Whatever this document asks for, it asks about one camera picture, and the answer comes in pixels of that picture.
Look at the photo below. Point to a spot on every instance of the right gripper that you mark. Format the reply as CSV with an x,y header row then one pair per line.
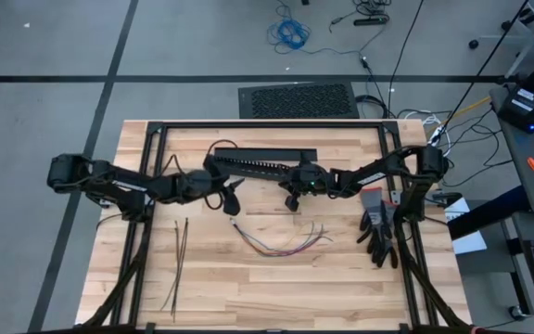
x,y
311,178

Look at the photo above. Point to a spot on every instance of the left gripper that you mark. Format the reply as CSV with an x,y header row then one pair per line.
x,y
216,176

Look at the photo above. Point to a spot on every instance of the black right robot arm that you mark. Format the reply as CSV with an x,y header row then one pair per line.
x,y
373,175

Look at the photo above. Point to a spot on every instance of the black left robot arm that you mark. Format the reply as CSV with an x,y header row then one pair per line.
x,y
123,183

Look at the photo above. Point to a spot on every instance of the grey black work glove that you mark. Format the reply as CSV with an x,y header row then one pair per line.
x,y
390,253
371,199

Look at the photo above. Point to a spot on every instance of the black perforated floor grille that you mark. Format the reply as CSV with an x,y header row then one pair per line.
x,y
301,100

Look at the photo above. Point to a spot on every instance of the white power strip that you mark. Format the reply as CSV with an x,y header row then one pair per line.
x,y
437,137

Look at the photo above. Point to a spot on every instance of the black power strip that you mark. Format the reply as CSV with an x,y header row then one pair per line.
x,y
370,21

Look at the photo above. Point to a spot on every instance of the white paper sheet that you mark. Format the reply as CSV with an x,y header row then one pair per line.
x,y
470,242

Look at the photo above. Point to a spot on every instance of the dark grey side desk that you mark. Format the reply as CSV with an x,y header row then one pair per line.
x,y
526,185

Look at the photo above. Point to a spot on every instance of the black box with blue light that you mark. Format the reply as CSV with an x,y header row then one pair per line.
x,y
522,109

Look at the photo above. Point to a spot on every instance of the black desk caster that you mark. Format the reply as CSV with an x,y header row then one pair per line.
x,y
517,312

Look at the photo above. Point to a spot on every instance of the white office chair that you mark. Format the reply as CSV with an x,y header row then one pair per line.
x,y
533,28

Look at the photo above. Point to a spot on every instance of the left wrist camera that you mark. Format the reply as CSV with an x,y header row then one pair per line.
x,y
231,204

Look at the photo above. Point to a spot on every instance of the black flat duct cover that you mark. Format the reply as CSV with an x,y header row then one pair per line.
x,y
258,153

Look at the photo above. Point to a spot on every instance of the black aluminium table frame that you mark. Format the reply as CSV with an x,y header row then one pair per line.
x,y
271,124

